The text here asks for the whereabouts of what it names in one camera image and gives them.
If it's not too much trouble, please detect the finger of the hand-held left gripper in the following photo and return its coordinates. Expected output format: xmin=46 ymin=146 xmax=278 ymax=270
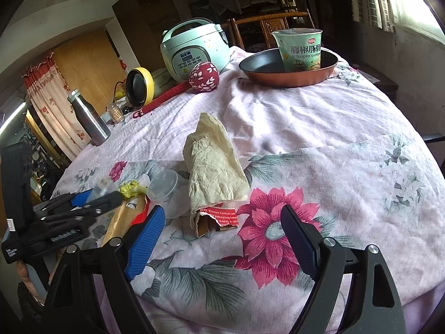
xmin=33 ymin=188 xmax=96 ymax=216
xmin=38 ymin=191 xmax=124 ymax=225

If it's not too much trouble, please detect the brown wooden wardrobe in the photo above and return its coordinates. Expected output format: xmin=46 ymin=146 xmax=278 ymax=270
xmin=112 ymin=0 xmax=181 ymax=77

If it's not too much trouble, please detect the person's left hand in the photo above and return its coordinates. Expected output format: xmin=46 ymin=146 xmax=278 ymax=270
xmin=16 ymin=260 xmax=33 ymax=288

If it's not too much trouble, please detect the red snack packet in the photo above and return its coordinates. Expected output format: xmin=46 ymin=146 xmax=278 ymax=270
xmin=131 ymin=200 xmax=155 ymax=225

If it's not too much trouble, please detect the plywood panel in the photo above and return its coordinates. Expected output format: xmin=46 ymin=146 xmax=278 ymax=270
xmin=52 ymin=28 xmax=127 ymax=115

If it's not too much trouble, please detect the clear plastic cup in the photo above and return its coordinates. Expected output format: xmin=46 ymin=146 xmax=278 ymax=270
xmin=163 ymin=191 xmax=192 ymax=220
xmin=147 ymin=170 xmax=190 ymax=202

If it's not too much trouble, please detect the patterned window curtain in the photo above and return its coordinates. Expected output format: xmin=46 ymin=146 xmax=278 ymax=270
xmin=348 ymin=0 xmax=395 ymax=32

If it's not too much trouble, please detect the dark wooden cabinet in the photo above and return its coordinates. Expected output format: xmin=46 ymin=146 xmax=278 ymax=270
xmin=309 ymin=0 xmax=352 ymax=47

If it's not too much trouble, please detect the floral cloth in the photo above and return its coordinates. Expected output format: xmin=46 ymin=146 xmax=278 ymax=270
xmin=52 ymin=45 xmax=445 ymax=334

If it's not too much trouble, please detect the carved wooden chair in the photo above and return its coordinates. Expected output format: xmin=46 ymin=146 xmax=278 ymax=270
xmin=222 ymin=11 xmax=315 ymax=51

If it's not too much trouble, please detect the yellow plastic wrapper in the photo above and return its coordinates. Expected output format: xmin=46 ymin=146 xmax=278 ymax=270
xmin=119 ymin=180 xmax=150 ymax=199

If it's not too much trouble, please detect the yellow round appliance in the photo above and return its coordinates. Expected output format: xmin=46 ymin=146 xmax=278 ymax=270
xmin=115 ymin=67 xmax=155 ymax=108

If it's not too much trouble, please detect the copper frying pan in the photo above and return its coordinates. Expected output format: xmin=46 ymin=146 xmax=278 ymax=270
xmin=238 ymin=48 xmax=339 ymax=87

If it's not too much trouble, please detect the green instant noodle cup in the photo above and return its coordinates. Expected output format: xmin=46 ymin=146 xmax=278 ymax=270
xmin=271 ymin=28 xmax=323 ymax=73

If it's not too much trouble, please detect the dark display cabinet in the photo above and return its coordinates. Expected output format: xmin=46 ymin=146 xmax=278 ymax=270
xmin=24 ymin=104 xmax=73 ymax=195

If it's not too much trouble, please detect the steel bottle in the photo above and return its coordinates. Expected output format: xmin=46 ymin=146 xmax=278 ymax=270
xmin=67 ymin=90 xmax=112 ymax=147

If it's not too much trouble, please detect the mint rice cooker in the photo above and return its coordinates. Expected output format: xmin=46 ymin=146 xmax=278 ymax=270
xmin=160 ymin=18 xmax=232 ymax=77

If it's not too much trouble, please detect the red strap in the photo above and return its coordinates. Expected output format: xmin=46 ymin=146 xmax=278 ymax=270
xmin=131 ymin=81 xmax=191 ymax=119

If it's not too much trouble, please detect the small glass jar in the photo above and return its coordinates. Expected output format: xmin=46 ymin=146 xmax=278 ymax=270
xmin=107 ymin=102 xmax=125 ymax=125

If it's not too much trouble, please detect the red patterned ball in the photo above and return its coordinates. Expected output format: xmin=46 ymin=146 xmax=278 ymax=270
xmin=189 ymin=61 xmax=220 ymax=94

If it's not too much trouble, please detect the black chair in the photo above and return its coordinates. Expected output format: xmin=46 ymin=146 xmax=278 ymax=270
xmin=422 ymin=133 xmax=445 ymax=181

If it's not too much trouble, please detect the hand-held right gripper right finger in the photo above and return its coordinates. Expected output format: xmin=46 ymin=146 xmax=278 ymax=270
xmin=280 ymin=205 xmax=407 ymax=334

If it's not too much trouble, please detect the dark wooden side table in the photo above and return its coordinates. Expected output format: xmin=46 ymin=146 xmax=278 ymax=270
xmin=351 ymin=63 xmax=399 ymax=101

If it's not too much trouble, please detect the beige paper towel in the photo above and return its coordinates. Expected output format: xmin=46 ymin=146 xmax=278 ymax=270
xmin=183 ymin=112 xmax=250 ymax=216

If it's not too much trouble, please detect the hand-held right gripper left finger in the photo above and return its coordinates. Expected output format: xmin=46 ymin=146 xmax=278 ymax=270
xmin=42 ymin=205 xmax=166 ymax=334

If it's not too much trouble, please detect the red floral curtain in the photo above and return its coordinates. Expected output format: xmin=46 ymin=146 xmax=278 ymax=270
xmin=21 ymin=57 xmax=82 ymax=162

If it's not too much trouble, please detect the fluorescent tube light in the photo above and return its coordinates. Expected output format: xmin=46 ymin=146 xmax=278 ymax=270
xmin=0 ymin=101 xmax=26 ymax=134

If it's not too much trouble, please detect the red white carton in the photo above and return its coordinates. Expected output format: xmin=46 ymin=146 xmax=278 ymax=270
xmin=189 ymin=200 xmax=242 ymax=239

